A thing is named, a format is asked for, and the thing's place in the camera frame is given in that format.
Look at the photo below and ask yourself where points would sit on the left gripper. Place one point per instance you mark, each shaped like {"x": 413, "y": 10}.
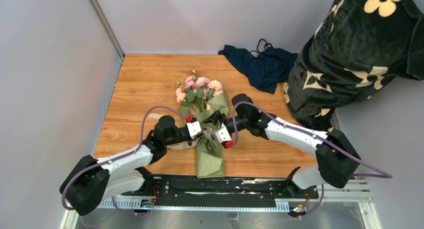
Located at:
{"x": 188, "y": 142}

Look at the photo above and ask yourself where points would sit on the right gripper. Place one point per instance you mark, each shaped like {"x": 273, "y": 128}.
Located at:
{"x": 215, "y": 117}

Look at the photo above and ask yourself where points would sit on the cream printed ribbon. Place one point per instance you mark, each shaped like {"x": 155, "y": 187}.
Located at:
{"x": 207, "y": 135}

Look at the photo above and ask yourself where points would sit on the fake rose stem one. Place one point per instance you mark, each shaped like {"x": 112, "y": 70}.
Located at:
{"x": 216, "y": 87}

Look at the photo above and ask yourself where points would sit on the fake rose stem three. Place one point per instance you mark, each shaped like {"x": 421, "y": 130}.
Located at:
{"x": 197, "y": 91}

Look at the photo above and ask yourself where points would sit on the wrapping paper sheet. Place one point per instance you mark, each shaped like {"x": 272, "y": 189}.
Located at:
{"x": 209, "y": 158}

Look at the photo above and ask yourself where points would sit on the fake rose stem two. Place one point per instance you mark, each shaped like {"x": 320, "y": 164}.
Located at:
{"x": 180, "y": 92}

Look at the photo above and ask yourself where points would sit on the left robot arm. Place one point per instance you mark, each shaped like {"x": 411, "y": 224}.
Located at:
{"x": 94, "y": 180}

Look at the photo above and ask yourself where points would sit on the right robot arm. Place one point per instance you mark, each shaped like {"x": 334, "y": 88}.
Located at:
{"x": 336, "y": 158}

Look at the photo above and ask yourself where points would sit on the navy blue cloth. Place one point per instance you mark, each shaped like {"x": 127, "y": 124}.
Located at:
{"x": 263, "y": 71}

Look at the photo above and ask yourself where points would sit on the black floral plush blanket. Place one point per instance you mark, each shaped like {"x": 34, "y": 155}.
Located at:
{"x": 359, "y": 48}

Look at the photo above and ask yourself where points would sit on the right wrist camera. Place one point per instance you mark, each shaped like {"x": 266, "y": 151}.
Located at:
{"x": 223, "y": 137}

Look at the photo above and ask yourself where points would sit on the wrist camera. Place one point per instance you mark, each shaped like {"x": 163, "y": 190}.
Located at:
{"x": 223, "y": 137}
{"x": 195, "y": 127}

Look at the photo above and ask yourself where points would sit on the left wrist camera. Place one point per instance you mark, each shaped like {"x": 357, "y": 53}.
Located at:
{"x": 195, "y": 127}

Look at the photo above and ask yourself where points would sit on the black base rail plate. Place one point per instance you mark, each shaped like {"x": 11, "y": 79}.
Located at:
{"x": 219, "y": 192}

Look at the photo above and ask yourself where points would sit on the aluminium frame post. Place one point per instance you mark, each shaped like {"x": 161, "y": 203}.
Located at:
{"x": 97, "y": 9}

